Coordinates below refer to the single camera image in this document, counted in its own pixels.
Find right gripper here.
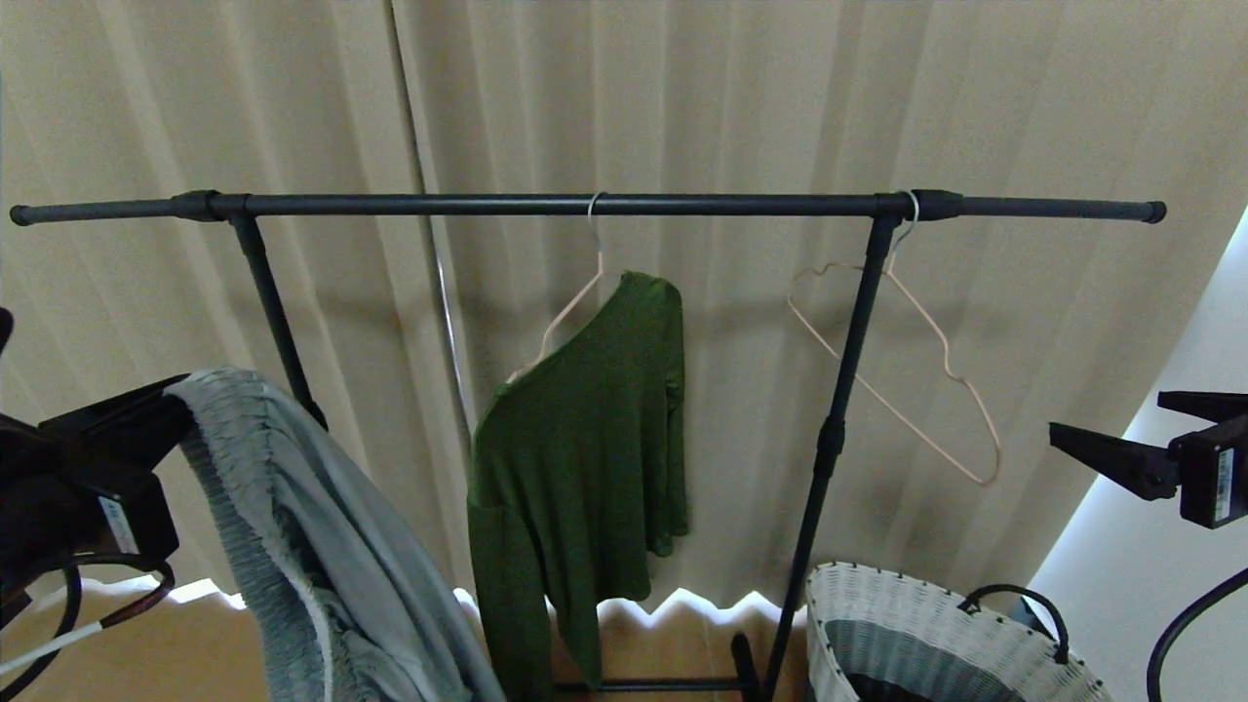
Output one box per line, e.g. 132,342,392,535
1048,390,1248,531

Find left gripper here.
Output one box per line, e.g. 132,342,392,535
0,429,182,586

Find pink clothes hanger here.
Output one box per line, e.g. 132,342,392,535
504,192,608,387
787,192,1004,488

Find pale grey shorts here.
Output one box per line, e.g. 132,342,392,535
165,367,509,702

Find green shirt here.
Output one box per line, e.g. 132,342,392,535
465,270,689,702

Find white laundry basket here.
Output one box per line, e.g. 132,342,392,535
804,562,1114,702

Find black clothes rack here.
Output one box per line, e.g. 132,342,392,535
9,189,1168,702

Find beige curtain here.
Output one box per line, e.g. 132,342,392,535
0,0,1248,625

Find black cable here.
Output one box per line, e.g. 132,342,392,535
1145,566,1248,702
0,564,86,701

